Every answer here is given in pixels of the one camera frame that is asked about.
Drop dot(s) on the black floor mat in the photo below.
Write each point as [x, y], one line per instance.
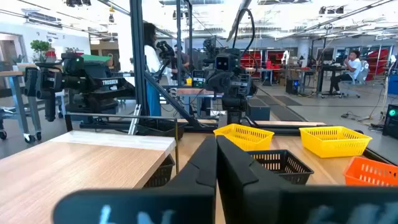
[286, 113]
[287, 100]

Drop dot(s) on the green potted plant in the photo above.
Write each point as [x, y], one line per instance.
[40, 46]

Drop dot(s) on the black computer tower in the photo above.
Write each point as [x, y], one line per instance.
[292, 87]

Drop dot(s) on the blue bin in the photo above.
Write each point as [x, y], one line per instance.
[393, 85]

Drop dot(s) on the orange plastic mesh basket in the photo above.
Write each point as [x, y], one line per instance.
[373, 177]

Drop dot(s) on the yellow plastic mesh basket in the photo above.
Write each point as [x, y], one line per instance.
[245, 141]
[335, 146]

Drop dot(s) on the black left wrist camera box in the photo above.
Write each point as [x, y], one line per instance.
[223, 63]

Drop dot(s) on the wood-top background table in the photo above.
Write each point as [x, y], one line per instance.
[192, 91]

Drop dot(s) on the black plastic mesh basket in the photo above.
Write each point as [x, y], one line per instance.
[298, 175]
[161, 129]
[160, 175]

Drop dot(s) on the green board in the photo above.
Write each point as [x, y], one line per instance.
[94, 58]

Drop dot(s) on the black office desk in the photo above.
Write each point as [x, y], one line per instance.
[320, 79]

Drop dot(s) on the black floor box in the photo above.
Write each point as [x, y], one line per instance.
[259, 113]

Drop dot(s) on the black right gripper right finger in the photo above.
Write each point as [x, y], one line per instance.
[264, 205]

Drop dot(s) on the black gantry frame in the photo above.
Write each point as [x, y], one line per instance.
[138, 62]

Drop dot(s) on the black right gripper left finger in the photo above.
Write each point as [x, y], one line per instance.
[161, 205]

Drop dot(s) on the silver aluminium bracket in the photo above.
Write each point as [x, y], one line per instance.
[134, 121]

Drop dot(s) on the black device with green display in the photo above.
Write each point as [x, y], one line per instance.
[198, 79]

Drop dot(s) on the person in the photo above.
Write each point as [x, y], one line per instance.
[354, 65]
[184, 59]
[152, 59]

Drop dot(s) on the black background robot arm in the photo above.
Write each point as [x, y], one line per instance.
[164, 49]

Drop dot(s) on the red storage rack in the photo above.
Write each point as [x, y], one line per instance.
[248, 62]
[381, 62]

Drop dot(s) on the light grey office chair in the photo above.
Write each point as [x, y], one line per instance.
[362, 74]

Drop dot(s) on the black box with green light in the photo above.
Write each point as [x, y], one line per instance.
[391, 124]

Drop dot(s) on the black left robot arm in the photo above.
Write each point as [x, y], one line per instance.
[236, 116]

